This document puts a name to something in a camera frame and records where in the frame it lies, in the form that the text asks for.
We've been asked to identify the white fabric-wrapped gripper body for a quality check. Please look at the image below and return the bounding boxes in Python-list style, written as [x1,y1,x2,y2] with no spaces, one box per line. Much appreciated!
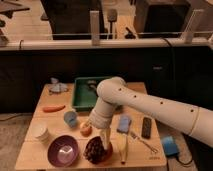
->
[88,109,112,129]

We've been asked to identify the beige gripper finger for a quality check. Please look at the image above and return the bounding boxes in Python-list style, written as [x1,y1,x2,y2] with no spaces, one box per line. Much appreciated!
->
[99,129,104,142]
[104,128,111,149]

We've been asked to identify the dark purple grape bunch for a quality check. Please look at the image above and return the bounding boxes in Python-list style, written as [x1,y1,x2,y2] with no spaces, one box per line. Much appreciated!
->
[84,136,107,164]

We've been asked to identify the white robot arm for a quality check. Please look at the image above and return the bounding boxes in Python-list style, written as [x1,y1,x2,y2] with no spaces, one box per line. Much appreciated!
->
[89,77,213,148]

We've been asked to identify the purple bowl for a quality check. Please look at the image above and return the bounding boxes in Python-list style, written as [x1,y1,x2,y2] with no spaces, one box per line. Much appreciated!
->
[47,135,79,167]

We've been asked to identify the orange peach fruit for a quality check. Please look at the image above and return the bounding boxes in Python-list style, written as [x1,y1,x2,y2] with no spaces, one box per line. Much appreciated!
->
[80,122,92,137]

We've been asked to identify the yellow banana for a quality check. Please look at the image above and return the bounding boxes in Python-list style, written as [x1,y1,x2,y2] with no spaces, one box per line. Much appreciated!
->
[120,134,128,164]

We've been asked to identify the blue sponge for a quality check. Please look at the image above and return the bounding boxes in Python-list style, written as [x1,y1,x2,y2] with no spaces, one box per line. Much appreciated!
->
[117,115,131,134]

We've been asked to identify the silver fork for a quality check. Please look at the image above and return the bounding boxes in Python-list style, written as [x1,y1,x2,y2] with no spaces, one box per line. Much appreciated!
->
[130,131,158,154]

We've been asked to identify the green plastic tray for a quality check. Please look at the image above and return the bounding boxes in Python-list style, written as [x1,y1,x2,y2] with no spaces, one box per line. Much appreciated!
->
[72,76,108,112]

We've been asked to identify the black remote control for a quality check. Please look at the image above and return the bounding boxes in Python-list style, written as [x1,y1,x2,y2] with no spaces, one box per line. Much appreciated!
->
[141,117,152,139]

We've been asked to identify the orange carrot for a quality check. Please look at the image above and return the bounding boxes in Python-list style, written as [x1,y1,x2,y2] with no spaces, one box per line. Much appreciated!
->
[42,105,66,113]

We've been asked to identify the white paper cup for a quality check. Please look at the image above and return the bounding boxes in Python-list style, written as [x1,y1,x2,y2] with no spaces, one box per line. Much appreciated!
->
[33,123,50,142]

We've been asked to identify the blue box on floor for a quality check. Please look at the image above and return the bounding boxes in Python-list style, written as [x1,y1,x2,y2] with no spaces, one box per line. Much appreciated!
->
[161,136,179,157]

